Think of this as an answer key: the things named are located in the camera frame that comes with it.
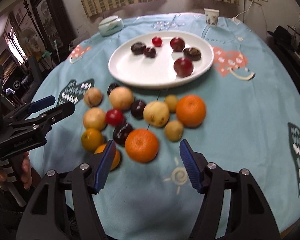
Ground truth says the standing fan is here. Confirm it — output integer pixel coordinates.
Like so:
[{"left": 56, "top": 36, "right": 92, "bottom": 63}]
[{"left": 18, "top": 28, "right": 40, "bottom": 55}]

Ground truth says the white paper cup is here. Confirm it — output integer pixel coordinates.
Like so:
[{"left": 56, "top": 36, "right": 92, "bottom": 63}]
[{"left": 204, "top": 8, "right": 219, "bottom": 27}]

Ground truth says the striped pepino melon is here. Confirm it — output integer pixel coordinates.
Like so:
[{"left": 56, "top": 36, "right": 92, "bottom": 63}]
[{"left": 83, "top": 87, "right": 103, "bottom": 108}]

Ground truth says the yellow spotted pear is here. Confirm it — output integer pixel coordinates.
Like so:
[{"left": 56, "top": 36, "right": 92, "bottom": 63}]
[{"left": 143, "top": 101, "right": 170, "bottom": 128}]

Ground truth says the light blue patterned tablecloth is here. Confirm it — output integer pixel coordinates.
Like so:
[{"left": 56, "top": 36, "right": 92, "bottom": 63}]
[{"left": 30, "top": 14, "right": 300, "bottom": 239}]

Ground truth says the small red cherry tomato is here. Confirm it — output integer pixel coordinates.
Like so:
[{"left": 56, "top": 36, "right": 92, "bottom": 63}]
[{"left": 152, "top": 36, "right": 163, "bottom": 47}]

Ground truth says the dark purple mangosteen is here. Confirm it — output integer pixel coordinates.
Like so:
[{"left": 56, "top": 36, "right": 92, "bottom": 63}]
[{"left": 130, "top": 42, "right": 147, "bottom": 55}]

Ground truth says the white ceramic lidded jar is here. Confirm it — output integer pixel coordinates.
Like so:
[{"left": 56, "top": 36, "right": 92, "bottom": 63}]
[{"left": 98, "top": 15, "right": 124, "bottom": 36}]

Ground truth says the hidden orange fruit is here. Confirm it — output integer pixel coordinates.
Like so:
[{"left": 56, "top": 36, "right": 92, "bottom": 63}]
[{"left": 94, "top": 144, "right": 121, "bottom": 171}]

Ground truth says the dark wrinkled passion fruit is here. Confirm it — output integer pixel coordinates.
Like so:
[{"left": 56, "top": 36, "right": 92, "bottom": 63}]
[{"left": 183, "top": 47, "right": 202, "bottom": 61}]

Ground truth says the person's left hand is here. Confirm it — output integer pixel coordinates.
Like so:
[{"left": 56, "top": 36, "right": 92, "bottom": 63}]
[{"left": 0, "top": 152, "right": 32, "bottom": 191}]

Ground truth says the white oval plate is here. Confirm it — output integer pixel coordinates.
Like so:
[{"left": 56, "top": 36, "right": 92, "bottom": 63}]
[{"left": 108, "top": 31, "right": 214, "bottom": 89}]

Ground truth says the large orange mandarin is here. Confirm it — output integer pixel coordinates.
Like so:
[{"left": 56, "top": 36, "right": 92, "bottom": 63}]
[{"left": 175, "top": 94, "right": 206, "bottom": 128}]

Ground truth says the dark red plum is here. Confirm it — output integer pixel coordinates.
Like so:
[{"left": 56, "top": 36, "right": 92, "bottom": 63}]
[{"left": 170, "top": 37, "right": 185, "bottom": 52}]

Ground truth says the dark cherry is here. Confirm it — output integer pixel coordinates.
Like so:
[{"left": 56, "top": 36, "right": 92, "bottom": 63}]
[{"left": 143, "top": 47, "right": 157, "bottom": 59}]

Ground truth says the dark framed picture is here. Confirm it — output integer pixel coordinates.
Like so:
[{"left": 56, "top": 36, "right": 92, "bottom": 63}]
[{"left": 30, "top": 0, "right": 75, "bottom": 64}]

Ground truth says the small green-brown longan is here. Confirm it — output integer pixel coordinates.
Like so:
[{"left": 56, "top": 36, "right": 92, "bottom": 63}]
[{"left": 164, "top": 94, "right": 179, "bottom": 113}]

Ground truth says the beige round fruit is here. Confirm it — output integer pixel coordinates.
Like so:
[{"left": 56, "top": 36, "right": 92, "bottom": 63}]
[{"left": 109, "top": 87, "right": 134, "bottom": 111}]

